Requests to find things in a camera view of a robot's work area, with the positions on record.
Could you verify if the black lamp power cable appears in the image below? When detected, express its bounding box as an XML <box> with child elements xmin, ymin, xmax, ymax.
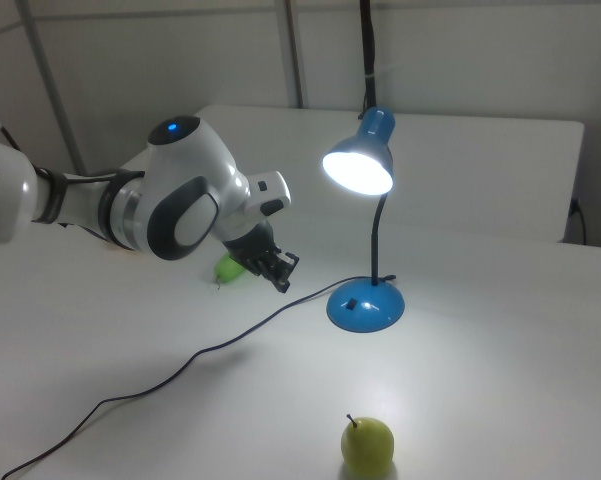
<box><xmin>0</xmin><ymin>276</ymin><xmax>397</xmax><ymax>480</ymax></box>

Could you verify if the blue gooseneck desk lamp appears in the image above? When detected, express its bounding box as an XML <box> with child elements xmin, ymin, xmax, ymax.
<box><xmin>321</xmin><ymin>106</ymin><xmax>407</xmax><ymax>333</ymax></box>

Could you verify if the yellow-green toy pear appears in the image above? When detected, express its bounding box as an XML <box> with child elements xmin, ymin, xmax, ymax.
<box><xmin>340</xmin><ymin>413</ymin><xmax>396</xmax><ymax>477</ymax></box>

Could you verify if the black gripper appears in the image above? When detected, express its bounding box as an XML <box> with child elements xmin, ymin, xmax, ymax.
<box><xmin>223</xmin><ymin>218</ymin><xmax>301</xmax><ymax>295</ymax></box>

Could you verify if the black wall cable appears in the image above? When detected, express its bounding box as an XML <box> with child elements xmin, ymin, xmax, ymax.
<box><xmin>568</xmin><ymin>196</ymin><xmax>588</xmax><ymax>246</ymax></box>

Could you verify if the green toy cucumber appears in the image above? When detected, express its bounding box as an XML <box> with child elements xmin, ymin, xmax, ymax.
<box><xmin>211</xmin><ymin>251</ymin><xmax>247</xmax><ymax>295</ymax></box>

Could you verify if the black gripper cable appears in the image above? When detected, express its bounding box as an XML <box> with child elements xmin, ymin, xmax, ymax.
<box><xmin>0</xmin><ymin>115</ymin><xmax>25</xmax><ymax>153</ymax></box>

